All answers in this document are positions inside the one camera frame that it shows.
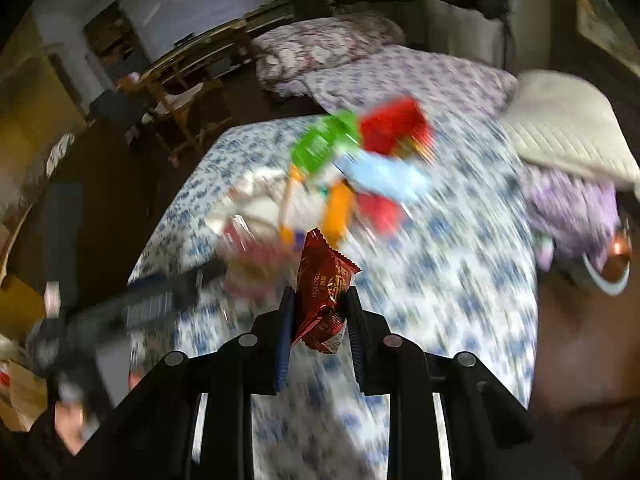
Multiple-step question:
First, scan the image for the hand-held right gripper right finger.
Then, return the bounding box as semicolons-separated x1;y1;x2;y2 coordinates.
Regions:
345;285;583;480

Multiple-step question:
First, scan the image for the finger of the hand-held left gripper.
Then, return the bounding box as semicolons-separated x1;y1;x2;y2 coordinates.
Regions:
190;257;232;288

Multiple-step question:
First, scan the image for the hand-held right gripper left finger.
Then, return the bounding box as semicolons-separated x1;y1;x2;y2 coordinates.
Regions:
75;285;297;480

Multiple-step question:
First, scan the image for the dark red snack packet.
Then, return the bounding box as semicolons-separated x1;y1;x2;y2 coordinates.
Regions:
292;228;362;355

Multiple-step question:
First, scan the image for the green snack packet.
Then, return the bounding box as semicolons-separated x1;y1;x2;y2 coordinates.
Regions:
290;112;362;177

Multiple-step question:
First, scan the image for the person's left hand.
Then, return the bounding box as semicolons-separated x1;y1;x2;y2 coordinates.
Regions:
52;402;90;456

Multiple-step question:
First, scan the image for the pink packet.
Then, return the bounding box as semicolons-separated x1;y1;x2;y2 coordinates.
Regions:
222;220;301;307

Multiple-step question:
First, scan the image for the crumpled white packet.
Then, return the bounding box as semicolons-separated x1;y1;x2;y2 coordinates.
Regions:
206;166;291;241

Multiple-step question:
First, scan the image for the cardboard box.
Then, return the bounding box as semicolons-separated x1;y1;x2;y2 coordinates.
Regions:
0;355;52;432

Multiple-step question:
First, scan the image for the blue floral bedsheet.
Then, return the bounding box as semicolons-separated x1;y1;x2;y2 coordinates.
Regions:
127;110;542;480

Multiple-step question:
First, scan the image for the small red packet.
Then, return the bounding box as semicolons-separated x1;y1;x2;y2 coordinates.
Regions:
356;193;406;234

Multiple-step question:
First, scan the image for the orange and white packet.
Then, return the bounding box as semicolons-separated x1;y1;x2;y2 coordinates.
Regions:
277;165;357;250

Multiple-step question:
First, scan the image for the light blue packet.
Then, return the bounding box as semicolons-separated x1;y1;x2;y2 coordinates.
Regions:
344;151;434;206

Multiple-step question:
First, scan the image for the wooden chair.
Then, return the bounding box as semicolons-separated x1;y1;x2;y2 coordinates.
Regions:
139;67;237;162

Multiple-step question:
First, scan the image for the large red packet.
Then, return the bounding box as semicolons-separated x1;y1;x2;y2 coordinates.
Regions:
358;99;436;162

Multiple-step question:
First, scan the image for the wooden desk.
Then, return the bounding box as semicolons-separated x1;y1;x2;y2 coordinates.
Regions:
149;7;297;86

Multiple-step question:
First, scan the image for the light blue basin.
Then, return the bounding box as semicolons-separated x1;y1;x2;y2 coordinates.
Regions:
580;250;632;297

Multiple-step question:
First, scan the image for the dark pink floral pillow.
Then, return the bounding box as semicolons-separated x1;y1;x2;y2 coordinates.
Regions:
252;12;407;97

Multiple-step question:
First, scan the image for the purple cloth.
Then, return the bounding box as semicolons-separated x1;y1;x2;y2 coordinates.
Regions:
517;164;622;267

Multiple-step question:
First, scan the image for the dark wooden shelf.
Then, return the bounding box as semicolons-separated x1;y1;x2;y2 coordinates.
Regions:
82;2;147;77

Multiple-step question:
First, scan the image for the purple floral duvet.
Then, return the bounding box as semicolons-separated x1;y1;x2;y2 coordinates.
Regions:
307;45;519;122

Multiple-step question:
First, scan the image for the white quilted pillow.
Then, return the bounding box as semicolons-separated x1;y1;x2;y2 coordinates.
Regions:
500;70;640;192

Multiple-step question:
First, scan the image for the framed wall picture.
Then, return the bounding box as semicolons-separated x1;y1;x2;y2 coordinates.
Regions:
570;0;640;57

